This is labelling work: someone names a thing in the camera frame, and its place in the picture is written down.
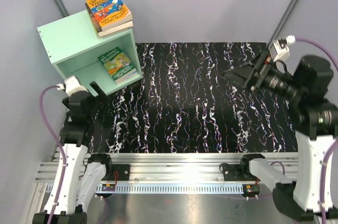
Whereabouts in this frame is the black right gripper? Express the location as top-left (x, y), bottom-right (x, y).
top-left (220, 49), bottom-right (304, 101)

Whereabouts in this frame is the green 104-storey treehouse book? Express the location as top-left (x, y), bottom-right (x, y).
top-left (98, 47), bottom-right (137, 83)

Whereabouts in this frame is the lime green paperback book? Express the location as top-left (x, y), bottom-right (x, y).
top-left (98, 25), bottom-right (133, 37)

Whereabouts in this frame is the blue cartoon cover book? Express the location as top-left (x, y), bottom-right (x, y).
top-left (85, 0), bottom-right (133, 26)

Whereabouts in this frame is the dark tale two cities book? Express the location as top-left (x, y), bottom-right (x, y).
top-left (89, 15), bottom-right (133, 34)

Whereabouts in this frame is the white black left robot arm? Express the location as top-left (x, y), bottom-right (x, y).
top-left (32, 76), bottom-right (114, 223)

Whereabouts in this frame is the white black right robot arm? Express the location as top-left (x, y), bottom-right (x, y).
top-left (220, 52), bottom-right (337, 223)

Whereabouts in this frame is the mint green open cabinet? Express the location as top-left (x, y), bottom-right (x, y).
top-left (37, 11), bottom-right (143, 96)

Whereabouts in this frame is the black marbled table mat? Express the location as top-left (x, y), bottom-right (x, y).
top-left (89, 42), bottom-right (297, 153)

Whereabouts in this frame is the left small circuit board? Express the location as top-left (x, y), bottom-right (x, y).
top-left (101, 184), bottom-right (116, 192)

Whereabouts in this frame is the small circuit board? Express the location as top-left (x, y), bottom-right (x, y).
top-left (243, 184), bottom-right (260, 194)
top-left (101, 184), bottom-right (116, 192)

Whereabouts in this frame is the right small circuit board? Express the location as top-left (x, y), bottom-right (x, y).
top-left (243, 184), bottom-right (260, 194)

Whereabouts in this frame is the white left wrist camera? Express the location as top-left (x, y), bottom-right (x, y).
top-left (56, 76), bottom-right (88, 97)

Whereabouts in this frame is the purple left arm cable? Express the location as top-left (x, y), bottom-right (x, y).
top-left (39, 85), bottom-right (110, 224)

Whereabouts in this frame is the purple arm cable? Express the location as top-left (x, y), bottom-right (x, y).
top-left (39, 85), bottom-right (110, 224)
top-left (219, 38), bottom-right (338, 224)

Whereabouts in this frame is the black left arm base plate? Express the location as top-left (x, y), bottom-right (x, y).
top-left (104, 164), bottom-right (130, 182)

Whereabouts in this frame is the aluminium mounting rail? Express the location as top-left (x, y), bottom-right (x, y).
top-left (34, 150), bottom-right (298, 184)

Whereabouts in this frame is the white slotted cable duct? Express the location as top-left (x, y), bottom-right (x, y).
top-left (95, 183), bottom-right (243, 194)

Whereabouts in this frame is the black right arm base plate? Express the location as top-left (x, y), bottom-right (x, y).
top-left (219, 163), bottom-right (258, 182)

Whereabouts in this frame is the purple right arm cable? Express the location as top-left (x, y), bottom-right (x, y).
top-left (219, 38), bottom-right (338, 224)

